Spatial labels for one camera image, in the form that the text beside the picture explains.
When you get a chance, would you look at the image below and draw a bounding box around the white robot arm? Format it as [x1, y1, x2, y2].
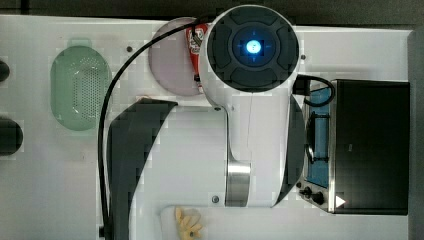
[107, 5, 300, 240]

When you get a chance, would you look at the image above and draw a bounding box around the lilac round plate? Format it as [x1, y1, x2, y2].
[148, 30, 201, 97]

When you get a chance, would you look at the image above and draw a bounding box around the red ketchup bottle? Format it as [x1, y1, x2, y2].
[185, 24, 208, 94]

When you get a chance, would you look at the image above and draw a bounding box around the green perforated colander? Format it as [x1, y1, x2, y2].
[50, 38, 112, 131]

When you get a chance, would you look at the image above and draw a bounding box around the black toaster oven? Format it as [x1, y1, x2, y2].
[296, 79, 410, 215]

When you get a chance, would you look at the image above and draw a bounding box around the black frying pan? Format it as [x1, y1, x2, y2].
[0, 118, 23, 156]

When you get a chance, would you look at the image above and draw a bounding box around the black cylindrical cup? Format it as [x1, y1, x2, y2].
[0, 61, 10, 82]

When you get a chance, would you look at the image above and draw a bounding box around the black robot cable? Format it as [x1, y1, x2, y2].
[97, 15, 214, 238]

